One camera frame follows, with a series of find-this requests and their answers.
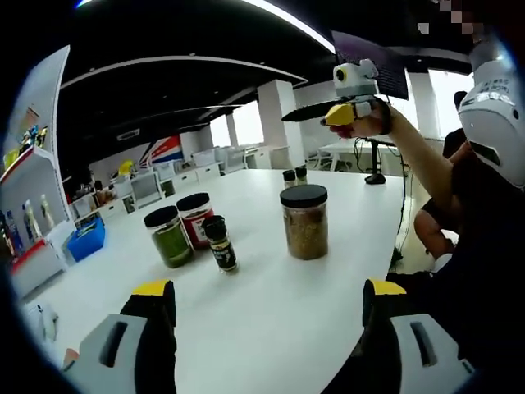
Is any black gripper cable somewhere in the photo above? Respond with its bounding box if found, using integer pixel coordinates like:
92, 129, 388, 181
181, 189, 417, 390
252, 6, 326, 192
393, 159, 412, 263

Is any row of snack packets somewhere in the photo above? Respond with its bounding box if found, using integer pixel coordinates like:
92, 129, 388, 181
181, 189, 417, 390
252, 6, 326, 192
3, 125, 48, 165

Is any white shelf unit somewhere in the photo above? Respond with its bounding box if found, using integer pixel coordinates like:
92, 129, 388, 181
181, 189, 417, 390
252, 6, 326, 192
0, 44, 77, 296

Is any dark monitor screen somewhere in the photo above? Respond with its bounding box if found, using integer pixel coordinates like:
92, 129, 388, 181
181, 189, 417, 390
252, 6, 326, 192
330, 29, 411, 102

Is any white drink bottle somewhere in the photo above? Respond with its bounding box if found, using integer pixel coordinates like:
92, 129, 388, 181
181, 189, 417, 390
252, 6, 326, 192
39, 194, 54, 229
22, 199, 38, 239

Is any red ingredient jar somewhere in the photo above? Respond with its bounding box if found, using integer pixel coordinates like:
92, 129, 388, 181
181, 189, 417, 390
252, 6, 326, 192
176, 192, 215, 250

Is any row of white cabinets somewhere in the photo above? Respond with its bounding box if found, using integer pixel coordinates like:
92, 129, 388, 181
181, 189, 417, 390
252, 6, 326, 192
69, 158, 231, 218

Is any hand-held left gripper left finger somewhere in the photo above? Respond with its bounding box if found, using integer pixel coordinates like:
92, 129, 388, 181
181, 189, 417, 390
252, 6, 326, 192
61, 278, 178, 394

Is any white plush toy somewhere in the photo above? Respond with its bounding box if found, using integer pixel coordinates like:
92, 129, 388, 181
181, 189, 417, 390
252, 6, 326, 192
24, 303, 61, 341

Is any white chest-worn device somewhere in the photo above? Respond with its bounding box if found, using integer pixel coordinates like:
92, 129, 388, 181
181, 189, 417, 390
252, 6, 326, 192
457, 39, 525, 190

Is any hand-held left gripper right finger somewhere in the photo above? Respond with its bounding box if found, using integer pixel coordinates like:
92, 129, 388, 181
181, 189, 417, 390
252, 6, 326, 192
319, 278, 477, 394

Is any black monitor stand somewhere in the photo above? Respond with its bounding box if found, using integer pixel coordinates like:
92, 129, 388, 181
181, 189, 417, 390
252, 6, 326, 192
360, 137, 386, 185

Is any red blue wall banner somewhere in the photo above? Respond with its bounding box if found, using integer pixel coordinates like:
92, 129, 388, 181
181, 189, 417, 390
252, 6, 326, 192
141, 134, 184, 167

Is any person's leg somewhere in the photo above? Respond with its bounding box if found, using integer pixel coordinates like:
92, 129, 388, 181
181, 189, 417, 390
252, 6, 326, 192
413, 204, 459, 258

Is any wide ceiling light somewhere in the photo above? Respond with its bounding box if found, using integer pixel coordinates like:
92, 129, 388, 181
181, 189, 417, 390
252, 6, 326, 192
245, 0, 336, 53

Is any white office chair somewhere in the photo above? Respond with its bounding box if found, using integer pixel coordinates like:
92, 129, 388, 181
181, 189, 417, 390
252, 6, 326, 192
130, 170, 163, 208

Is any green ingredient jar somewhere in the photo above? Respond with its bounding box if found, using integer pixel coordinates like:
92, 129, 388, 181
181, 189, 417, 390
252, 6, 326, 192
143, 205, 194, 269

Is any blue plastic bin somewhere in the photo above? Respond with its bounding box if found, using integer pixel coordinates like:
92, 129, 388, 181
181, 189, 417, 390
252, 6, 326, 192
65, 217, 107, 263

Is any blue drink bottle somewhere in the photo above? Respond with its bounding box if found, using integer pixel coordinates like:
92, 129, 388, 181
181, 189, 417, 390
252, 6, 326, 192
6, 211, 21, 251

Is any white column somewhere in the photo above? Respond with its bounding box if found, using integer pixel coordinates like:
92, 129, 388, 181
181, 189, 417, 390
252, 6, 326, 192
257, 80, 303, 169

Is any white table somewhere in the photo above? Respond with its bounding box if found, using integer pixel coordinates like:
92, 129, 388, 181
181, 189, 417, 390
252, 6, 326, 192
11, 167, 415, 394

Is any person's right hand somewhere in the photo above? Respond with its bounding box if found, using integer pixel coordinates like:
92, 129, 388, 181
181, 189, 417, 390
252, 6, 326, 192
330, 100, 395, 139

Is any dark condiment bottle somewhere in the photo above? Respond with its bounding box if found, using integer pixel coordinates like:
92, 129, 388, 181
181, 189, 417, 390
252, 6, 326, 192
203, 215, 239, 273

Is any brown ingredient jar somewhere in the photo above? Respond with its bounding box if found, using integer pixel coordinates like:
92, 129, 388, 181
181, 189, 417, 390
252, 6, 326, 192
280, 184, 330, 261

